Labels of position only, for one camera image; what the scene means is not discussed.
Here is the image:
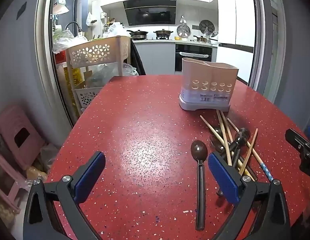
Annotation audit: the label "beige plastic utensil holder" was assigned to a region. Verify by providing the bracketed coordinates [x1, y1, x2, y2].
[179, 57, 239, 112]

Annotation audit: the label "black kitchen faucet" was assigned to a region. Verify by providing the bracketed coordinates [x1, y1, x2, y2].
[65, 22, 83, 37]

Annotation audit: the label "clear plastic bag on shelf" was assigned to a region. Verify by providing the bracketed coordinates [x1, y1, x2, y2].
[89, 62, 139, 87]

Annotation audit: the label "beige flower-cutout storage rack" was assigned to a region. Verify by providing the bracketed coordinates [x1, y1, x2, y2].
[65, 35, 132, 117]

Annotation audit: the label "black wok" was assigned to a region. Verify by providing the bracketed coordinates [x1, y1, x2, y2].
[127, 29, 149, 40]

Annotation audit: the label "black range hood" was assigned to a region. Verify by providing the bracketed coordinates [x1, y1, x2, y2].
[123, 0, 176, 27]

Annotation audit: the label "hanging white plastic bag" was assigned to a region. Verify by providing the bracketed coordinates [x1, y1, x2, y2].
[86, 11, 97, 27]

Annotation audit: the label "wooden chopstick blue patterned end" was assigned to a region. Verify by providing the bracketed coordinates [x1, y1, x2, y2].
[227, 118, 275, 182]

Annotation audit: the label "white refrigerator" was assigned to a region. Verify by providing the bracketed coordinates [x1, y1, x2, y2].
[216, 0, 256, 85]

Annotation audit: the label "pink plastic stool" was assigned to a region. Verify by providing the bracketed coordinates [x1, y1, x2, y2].
[0, 150, 29, 215]
[0, 105, 47, 170]

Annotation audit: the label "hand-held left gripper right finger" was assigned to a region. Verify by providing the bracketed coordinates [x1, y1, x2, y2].
[207, 151, 292, 240]

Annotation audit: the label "yellow oil bottle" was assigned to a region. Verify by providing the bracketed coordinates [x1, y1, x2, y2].
[66, 66, 84, 89]

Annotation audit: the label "small steel saucepan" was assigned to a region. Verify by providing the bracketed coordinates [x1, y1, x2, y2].
[193, 35, 218, 43]

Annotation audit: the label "crumpled clear plastic bag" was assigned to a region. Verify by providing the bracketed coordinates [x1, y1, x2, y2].
[52, 29, 88, 54]

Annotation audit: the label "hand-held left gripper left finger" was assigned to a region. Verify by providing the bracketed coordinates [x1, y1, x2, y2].
[23, 151, 106, 240]

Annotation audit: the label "black cooking pot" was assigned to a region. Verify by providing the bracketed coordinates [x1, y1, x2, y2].
[153, 29, 174, 38]

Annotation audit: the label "dark brown wooden spoon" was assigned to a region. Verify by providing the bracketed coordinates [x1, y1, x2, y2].
[209, 134, 258, 182]

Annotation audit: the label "round metal steamer plate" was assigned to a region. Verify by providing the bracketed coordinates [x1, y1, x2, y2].
[177, 24, 191, 38]

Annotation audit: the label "black built-in oven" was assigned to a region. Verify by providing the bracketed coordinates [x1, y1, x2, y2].
[174, 44, 212, 75]

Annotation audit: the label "black jacket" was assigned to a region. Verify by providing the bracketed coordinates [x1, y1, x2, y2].
[130, 39, 147, 76]

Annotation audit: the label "grey lower kitchen cabinets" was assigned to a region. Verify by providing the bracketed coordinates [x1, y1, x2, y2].
[133, 41, 176, 75]

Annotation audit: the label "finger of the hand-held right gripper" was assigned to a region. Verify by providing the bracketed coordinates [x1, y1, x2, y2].
[285, 129, 310, 156]

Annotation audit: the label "gas stove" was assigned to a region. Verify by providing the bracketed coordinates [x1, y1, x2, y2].
[131, 36, 173, 41]

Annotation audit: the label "round divided metal rack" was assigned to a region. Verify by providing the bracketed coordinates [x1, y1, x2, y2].
[199, 19, 215, 34]

